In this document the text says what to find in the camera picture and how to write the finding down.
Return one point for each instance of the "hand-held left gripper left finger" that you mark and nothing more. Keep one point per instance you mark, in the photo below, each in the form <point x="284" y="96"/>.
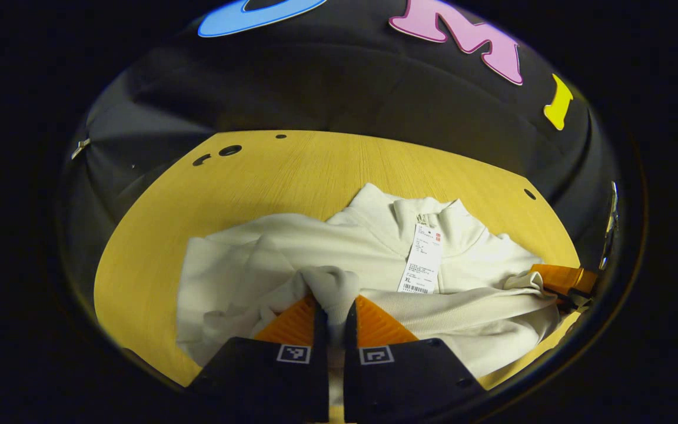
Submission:
<point x="292" y="377"/>

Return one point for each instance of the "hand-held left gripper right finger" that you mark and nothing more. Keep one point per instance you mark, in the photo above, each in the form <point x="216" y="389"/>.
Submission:
<point x="398" y="383"/>

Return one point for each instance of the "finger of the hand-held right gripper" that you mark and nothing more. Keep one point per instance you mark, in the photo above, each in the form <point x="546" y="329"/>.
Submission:
<point x="568" y="278"/>
<point x="571" y="300"/>

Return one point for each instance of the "white garment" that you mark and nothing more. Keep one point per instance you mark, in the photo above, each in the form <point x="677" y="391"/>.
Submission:
<point x="256" y="247"/>

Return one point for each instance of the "white paper hang tag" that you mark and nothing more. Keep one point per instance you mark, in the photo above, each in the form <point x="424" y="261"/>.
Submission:
<point x="421" y="259"/>

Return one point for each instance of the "black backdrop cloth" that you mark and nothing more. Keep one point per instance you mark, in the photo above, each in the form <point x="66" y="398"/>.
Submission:
<point x="345" y="82"/>

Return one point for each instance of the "white clip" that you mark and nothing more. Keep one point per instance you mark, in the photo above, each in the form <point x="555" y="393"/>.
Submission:
<point x="80" y="147"/>

